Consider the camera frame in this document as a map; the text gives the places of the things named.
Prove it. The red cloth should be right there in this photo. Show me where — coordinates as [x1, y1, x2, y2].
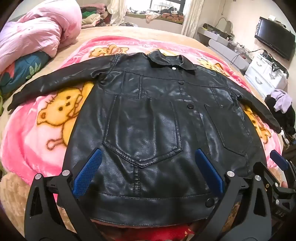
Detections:
[97, 222, 208, 241]

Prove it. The clutter of small desk items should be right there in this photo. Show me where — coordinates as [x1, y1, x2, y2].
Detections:
[228, 38, 250, 54]

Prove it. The pile of folded clothes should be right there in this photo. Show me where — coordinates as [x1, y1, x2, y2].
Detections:
[80, 2, 116, 29]

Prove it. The cream curtain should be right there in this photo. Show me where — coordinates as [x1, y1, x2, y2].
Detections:
[181, 0, 204, 37]
[107, 0, 127, 26]

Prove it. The grey rounded desk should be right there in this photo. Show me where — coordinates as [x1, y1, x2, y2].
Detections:
[198, 25, 251, 70]

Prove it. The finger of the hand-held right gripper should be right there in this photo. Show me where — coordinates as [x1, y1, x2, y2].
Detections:
[270, 150, 296, 186]
[253, 162, 281, 186]

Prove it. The clothes heap on windowsill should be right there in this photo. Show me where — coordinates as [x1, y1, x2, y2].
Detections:
[126, 6, 185, 23]

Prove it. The arched mirror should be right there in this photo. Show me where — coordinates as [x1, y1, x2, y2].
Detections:
[216, 17, 233, 35]

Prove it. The dark blue leaf-print pillow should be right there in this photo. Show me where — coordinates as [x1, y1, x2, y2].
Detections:
[0, 50, 50, 93]

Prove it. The dark clothes heap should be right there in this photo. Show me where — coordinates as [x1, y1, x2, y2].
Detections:
[265, 94, 296, 136]

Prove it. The pink quilt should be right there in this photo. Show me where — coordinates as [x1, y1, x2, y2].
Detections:
[0, 0, 82, 72]

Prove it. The light purple garment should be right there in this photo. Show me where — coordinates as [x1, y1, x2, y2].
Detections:
[270, 89, 294, 114]

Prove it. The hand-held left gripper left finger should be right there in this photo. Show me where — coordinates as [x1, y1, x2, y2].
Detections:
[24, 148, 107, 241]

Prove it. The barred window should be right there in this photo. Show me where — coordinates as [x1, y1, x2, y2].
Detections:
[150, 0, 193, 12]

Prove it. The black flat television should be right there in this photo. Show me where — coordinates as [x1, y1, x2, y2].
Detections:
[254, 16, 296, 61]

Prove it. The black leather jacket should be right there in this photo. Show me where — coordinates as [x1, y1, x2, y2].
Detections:
[7, 51, 281, 226]

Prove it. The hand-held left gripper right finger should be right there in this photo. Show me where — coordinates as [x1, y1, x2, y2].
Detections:
[195, 149, 272, 241]

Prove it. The white drawer cabinet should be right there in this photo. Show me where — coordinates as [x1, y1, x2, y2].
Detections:
[245, 54, 289, 98]

